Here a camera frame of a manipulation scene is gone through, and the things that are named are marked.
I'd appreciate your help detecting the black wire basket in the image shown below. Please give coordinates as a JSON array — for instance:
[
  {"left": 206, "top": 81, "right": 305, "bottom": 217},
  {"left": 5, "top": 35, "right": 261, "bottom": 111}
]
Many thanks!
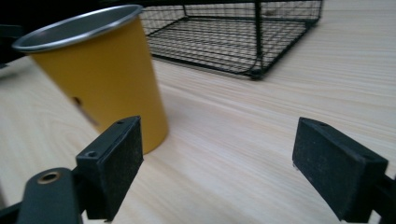
[{"left": 139, "top": 0, "right": 325, "bottom": 80}]

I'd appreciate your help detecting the yellow metal cup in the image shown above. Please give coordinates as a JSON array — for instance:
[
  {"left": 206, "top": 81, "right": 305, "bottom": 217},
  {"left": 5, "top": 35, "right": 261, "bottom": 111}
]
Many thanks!
[{"left": 11, "top": 4, "right": 170, "bottom": 155}]

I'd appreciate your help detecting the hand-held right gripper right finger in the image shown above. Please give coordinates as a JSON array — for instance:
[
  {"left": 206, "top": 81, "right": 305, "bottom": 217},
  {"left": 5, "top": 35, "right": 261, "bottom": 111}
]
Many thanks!
[{"left": 291, "top": 117, "right": 389, "bottom": 224}]

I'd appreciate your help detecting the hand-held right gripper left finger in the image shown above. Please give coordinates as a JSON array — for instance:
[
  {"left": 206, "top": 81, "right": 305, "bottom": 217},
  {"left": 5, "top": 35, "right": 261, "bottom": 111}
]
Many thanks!
[{"left": 75, "top": 115, "right": 145, "bottom": 222}]

